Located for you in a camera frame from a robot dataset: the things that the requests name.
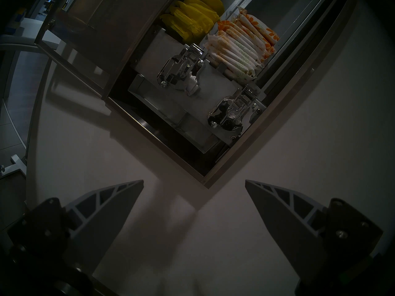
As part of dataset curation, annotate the white orange wrapped pad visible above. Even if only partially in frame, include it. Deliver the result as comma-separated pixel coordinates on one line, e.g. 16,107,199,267
203,41,257,82
214,27,268,63
208,35,262,72
206,38,260,77
211,31,265,68

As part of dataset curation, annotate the stainless steel dispenser door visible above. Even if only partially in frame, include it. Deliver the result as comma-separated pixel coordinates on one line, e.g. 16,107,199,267
34,0,187,100

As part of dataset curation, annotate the stainless steel dispenser cabinet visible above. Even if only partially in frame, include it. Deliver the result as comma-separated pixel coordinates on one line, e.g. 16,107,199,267
105,0,358,189

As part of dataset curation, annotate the white table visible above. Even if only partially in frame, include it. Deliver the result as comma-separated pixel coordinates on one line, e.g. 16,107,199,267
0,16,67,179

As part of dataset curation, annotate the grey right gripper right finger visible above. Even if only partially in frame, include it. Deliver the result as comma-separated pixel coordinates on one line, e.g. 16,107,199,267
245,179,384,287

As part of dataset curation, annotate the yellow wrapped pad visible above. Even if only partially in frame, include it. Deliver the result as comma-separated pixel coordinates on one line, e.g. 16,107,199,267
160,13,193,43
175,2,211,29
183,0,219,21
191,0,225,11
168,8,202,35

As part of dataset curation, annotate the chrome dispenser lever mechanism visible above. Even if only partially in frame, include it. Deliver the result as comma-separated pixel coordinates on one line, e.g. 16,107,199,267
206,84,263,142
156,43,206,97

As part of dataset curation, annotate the floral pad stack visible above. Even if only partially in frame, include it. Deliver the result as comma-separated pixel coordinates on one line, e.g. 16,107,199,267
216,23,272,59

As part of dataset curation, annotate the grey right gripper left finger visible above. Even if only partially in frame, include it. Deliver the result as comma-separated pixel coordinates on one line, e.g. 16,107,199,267
8,180,144,275

